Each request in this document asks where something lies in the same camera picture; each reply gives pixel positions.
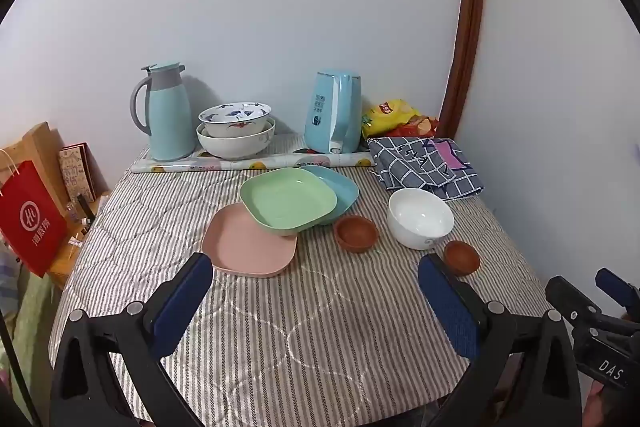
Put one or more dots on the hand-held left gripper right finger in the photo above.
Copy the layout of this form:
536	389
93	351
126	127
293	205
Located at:
447	307

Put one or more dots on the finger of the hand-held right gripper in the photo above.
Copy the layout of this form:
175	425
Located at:
575	304
617	287

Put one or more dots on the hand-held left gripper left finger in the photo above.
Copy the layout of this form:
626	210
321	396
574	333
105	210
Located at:
182	302

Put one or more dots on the small brown bowl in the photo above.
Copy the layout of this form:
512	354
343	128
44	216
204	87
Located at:
356	234
461	258

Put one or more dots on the pink square plate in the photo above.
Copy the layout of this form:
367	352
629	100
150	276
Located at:
240	247

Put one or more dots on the wooden side table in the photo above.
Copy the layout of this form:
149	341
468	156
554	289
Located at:
67	264

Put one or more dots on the striped quilted blanket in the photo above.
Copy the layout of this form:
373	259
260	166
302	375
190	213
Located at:
325	317

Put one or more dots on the fruit printed paper roll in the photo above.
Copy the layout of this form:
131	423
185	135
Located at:
200	166

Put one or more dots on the green square plate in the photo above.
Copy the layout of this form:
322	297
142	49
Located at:
285	202

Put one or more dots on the grey checked cloth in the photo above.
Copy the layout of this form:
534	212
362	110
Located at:
415	167

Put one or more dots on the green cloth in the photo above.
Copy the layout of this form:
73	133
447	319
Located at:
32	332

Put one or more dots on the blue square plate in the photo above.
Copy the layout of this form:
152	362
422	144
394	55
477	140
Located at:
344	192

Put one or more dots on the large white porcelain bowl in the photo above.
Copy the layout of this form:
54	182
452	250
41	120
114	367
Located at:
235	148

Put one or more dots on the patterned brown notebook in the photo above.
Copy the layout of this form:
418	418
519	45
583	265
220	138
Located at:
76	172

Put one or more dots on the red paper bag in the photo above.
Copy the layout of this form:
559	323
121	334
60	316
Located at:
32	222

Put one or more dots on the red chip bag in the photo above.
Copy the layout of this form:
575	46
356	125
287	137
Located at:
425	125

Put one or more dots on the light blue thermos jug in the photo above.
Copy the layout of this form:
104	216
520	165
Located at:
167	117

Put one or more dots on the fish patterned porcelain bowl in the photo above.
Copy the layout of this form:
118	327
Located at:
235	123

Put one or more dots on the yellow chip bag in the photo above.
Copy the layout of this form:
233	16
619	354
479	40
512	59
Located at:
392	114

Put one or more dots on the brown paper bag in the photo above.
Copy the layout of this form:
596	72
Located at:
42	147

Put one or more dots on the light blue electric kettle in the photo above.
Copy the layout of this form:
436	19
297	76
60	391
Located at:
327	117

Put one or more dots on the brown wooden door frame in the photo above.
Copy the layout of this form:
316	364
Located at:
467	7

